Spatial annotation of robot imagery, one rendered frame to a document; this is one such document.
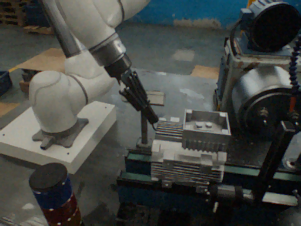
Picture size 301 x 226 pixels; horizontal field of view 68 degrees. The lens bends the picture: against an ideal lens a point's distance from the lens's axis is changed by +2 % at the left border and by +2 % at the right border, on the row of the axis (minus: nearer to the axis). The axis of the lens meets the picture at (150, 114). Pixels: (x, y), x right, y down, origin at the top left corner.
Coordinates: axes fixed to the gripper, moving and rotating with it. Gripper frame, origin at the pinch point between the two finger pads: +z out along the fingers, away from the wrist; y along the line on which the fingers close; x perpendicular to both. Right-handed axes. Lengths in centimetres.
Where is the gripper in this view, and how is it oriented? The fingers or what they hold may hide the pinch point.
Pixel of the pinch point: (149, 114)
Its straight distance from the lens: 71.3
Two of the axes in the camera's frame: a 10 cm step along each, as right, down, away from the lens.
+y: 1.7, -5.7, 8.0
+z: 4.9, 7.6, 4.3
